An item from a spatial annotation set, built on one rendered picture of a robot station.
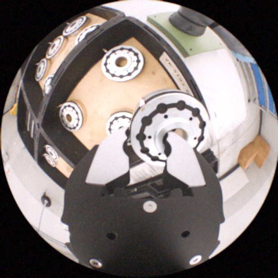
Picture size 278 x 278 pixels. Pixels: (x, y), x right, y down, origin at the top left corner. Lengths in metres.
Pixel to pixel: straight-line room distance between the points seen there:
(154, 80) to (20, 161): 3.63
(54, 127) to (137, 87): 0.30
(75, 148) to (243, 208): 3.15
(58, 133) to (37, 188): 3.12
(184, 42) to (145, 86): 0.26
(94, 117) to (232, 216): 3.01
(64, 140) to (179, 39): 0.54
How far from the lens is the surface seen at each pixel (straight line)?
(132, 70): 0.24
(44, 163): 0.74
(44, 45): 0.51
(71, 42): 0.42
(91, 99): 0.31
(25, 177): 3.50
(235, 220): 2.96
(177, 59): 0.18
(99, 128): 0.33
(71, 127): 0.35
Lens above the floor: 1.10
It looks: 58 degrees down
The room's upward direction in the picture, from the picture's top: 177 degrees counter-clockwise
